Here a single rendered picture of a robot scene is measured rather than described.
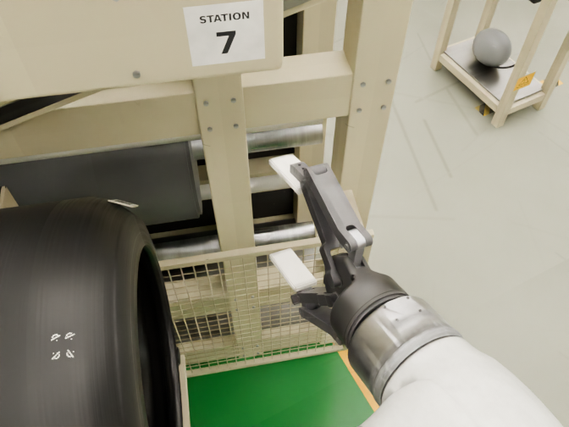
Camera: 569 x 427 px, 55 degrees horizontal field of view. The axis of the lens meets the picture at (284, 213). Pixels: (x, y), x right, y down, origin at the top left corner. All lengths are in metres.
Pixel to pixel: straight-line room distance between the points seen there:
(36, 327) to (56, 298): 0.04
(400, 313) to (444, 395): 0.09
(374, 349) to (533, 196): 2.52
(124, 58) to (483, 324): 2.02
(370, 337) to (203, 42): 0.40
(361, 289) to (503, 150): 2.64
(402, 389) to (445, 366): 0.04
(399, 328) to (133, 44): 0.44
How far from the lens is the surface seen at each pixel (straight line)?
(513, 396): 0.43
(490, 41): 3.25
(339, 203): 0.52
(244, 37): 0.68
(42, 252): 0.78
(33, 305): 0.73
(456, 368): 0.43
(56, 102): 0.92
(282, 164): 0.59
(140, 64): 0.70
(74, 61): 0.70
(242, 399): 2.20
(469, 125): 3.18
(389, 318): 0.46
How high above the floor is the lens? 2.08
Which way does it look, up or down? 53 degrees down
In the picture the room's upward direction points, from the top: straight up
